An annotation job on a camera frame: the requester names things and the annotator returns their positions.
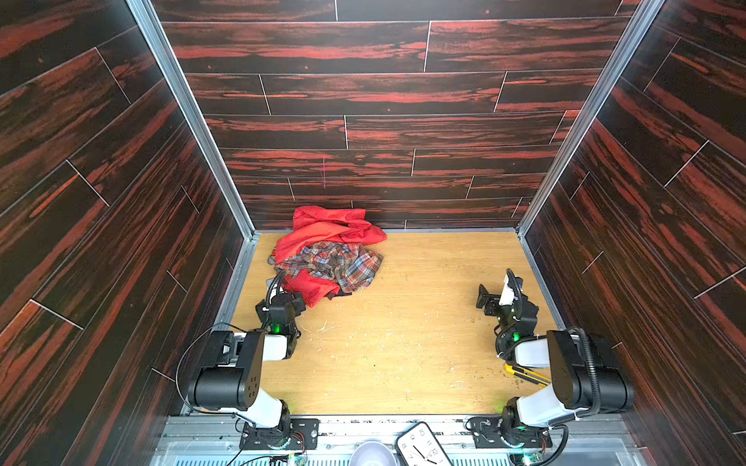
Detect multicolour plaid flannel shirt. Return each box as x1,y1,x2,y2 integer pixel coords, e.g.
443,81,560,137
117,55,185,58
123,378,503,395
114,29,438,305
268,241,384,301

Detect white analog clock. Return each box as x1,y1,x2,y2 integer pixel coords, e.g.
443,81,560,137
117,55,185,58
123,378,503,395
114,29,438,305
394,421,453,466

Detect white round bowl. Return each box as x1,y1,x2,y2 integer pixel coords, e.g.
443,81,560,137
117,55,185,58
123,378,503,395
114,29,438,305
349,441,398,466

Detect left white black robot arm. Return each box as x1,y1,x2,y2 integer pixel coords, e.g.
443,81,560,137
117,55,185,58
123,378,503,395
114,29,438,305
176,290,306,437

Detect yellow utility knife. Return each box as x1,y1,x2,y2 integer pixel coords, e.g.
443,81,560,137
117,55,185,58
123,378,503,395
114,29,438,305
504,364,551,386

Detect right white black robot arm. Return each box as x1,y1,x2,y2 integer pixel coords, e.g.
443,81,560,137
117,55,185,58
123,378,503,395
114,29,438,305
476,276,634,445

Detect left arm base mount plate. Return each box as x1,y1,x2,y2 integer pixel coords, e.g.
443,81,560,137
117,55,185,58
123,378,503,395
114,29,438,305
239,417,321,452

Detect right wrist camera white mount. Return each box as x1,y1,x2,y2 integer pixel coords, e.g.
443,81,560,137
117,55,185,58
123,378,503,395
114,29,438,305
498,277,523,306

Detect plain red cloth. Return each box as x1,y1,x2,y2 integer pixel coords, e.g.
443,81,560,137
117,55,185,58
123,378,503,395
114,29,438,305
269,206,387,308

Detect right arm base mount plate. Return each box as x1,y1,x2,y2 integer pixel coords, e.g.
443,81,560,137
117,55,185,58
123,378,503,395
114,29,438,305
464,417,553,450

